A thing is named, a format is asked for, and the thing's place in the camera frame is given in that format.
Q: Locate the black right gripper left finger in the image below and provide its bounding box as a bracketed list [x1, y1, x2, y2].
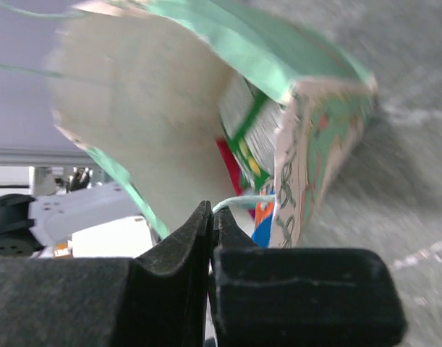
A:
[0, 202, 212, 346]

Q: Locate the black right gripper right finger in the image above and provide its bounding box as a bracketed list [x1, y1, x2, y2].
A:
[208, 208, 407, 346]

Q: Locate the green snack packet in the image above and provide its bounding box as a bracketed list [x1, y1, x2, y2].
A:
[218, 74, 286, 191]

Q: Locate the green white paper bag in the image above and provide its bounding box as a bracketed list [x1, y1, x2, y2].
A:
[41, 1, 377, 247]

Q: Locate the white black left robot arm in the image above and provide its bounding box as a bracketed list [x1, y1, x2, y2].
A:
[0, 182, 142, 257]

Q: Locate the aluminium mounting rail frame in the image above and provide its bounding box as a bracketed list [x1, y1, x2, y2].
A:
[0, 148, 111, 195]

